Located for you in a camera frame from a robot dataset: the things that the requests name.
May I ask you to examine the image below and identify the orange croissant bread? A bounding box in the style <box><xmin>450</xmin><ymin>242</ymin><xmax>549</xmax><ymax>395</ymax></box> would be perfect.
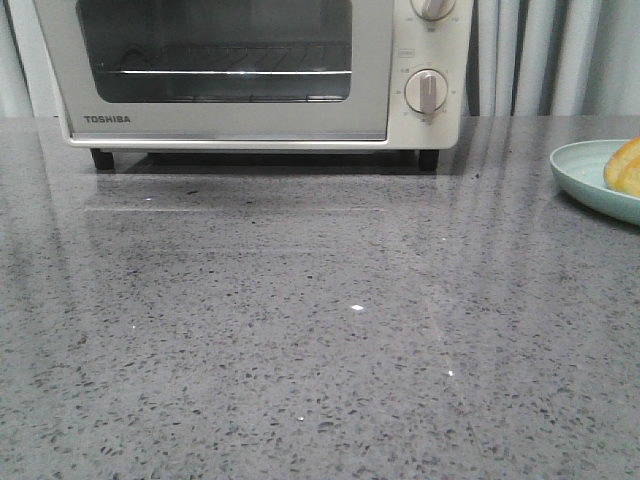
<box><xmin>603</xmin><ymin>137</ymin><xmax>640</xmax><ymax>197</ymax></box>

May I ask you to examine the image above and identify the lower oven knob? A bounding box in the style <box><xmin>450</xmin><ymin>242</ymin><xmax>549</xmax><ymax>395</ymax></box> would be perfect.
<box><xmin>404</xmin><ymin>69</ymin><xmax>448</xmax><ymax>115</ymax></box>

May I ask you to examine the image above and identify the oven knob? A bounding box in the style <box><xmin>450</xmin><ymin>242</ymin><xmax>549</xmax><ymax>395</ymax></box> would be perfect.
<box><xmin>411</xmin><ymin>0</ymin><xmax>456</xmax><ymax>22</ymax></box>
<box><xmin>404</xmin><ymin>69</ymin><xmax>448</xmax><ymax>115</ymax></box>

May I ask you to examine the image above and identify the glass oven door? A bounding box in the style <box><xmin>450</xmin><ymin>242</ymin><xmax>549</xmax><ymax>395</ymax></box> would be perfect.
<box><xmin>35</xmin><ymin>1</ymin><xmax>394</xmax><ymax>143</ymax></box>

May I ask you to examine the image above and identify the light green plate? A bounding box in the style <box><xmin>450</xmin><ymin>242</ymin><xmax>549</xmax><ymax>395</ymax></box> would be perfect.
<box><xmin>549</xmin><ymin>139</ymin><xmax>639</xmax><ymax>226</ymax></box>

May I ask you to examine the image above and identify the white Toshiba toaster oven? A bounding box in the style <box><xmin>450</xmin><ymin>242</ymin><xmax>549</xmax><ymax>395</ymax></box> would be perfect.
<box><xmin>31</xmin><ymin>1</ymin><xmax>474</xmax><ymax>172</ymax></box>

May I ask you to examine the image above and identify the upper oven knob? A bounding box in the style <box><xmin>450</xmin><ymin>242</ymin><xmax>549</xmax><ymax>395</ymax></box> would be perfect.
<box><xmin>411</xmin><ymin>0</ymin><xmax>456</xmax><ymax>22</ymax></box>

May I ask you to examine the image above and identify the wire oven rack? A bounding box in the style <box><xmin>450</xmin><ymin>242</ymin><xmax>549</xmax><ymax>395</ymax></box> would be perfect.
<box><xmin>92</xmin><ymin>42</ymin><xmax>352</xmax><ymax>103</ymax></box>

